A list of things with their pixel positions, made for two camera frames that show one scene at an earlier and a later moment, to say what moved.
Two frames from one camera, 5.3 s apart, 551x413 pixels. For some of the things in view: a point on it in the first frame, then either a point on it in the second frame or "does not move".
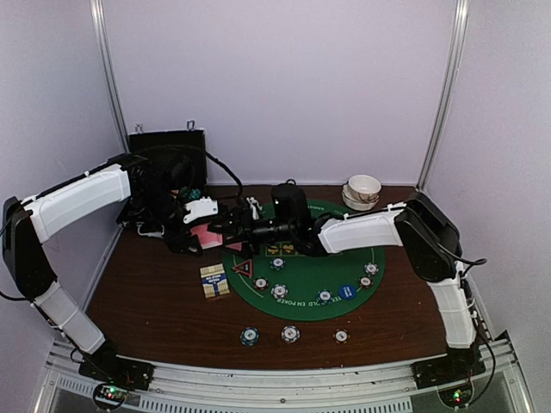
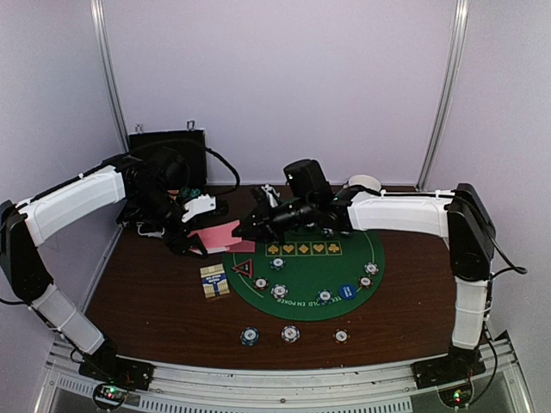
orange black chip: x=366 y=281 does not move
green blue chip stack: x=250 y=335 does not move
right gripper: x=241 y=218 to x=263 y=222
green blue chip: x=325 y=297 does not move
